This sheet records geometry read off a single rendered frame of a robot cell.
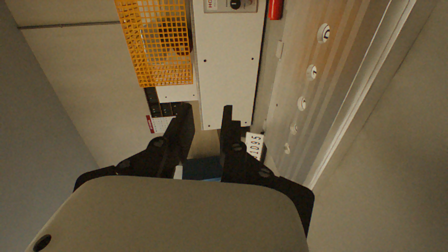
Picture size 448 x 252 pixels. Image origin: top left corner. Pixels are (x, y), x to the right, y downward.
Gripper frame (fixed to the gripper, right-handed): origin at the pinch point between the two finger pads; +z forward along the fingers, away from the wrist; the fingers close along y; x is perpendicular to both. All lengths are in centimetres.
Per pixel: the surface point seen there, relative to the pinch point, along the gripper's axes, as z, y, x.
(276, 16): 33.9, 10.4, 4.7
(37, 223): 41, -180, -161
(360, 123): 7.3, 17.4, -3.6
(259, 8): 42.6, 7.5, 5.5
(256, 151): 29.6, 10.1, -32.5
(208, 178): 121, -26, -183
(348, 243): -0.3, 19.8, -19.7
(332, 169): 7.2, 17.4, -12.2
